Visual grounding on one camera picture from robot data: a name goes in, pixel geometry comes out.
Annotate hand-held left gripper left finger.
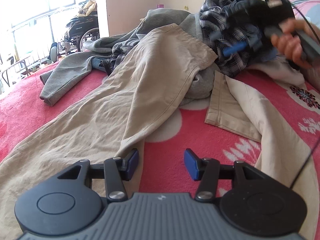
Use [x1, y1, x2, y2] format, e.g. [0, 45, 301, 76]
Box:
[57, 148, 139, 202]

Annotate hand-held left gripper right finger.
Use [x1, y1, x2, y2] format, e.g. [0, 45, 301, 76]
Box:
[184, 148, 265, 202]

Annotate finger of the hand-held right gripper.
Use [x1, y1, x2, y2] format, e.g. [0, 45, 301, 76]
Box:
[221, 42, 263, 57]
[209, 26, 237, 42]

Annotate dark plaid shirt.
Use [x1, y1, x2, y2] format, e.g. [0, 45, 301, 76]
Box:
[106, 0, 269, 78]

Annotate beige pants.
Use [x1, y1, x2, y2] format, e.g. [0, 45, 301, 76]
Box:
[0, 23, 313, 240]

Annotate clothes heap on wheelchair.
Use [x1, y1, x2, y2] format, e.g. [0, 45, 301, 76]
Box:
[77, 0, 98, 18]

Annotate person's right hand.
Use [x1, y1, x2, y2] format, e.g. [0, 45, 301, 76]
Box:
[271, 19, 316, 70]

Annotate pink floral blanket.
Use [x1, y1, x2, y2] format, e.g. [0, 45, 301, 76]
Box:
[0, 5, 320, 230]

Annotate pink pillow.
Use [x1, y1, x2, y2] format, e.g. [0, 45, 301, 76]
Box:
[275, 0, 320, 32]

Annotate white cloth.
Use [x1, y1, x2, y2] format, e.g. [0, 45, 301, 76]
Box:
[247, 59, 306, 86]

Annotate blue denim garment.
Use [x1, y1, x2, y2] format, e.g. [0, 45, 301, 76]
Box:
[91, 57, 111, 75]

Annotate grey hoodie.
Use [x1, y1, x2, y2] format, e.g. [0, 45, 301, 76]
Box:
[39, 9, 216, 107]

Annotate black wheelchair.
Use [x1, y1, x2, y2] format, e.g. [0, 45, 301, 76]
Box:
[59, 17, 100, 53]

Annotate window with metal railing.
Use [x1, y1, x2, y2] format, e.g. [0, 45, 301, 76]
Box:
[0, 0, 77, 85]

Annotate black cable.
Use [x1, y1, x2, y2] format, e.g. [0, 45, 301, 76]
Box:
[289, 1, 320, 189]

